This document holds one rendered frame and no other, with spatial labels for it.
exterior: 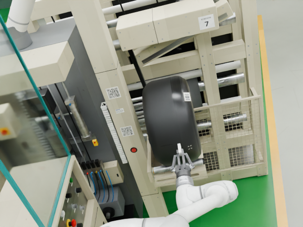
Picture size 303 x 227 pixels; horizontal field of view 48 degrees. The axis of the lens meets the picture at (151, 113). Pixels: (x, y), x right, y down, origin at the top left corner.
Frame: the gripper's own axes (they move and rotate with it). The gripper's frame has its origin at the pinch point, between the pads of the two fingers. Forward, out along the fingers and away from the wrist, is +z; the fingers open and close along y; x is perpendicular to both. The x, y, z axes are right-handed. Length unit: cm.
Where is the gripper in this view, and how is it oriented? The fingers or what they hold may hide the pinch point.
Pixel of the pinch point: (180, 149)
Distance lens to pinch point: 190.0
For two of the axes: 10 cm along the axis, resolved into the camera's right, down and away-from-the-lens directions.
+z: -0.4, -6.7, 7.4
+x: 2.3, 7.1, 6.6
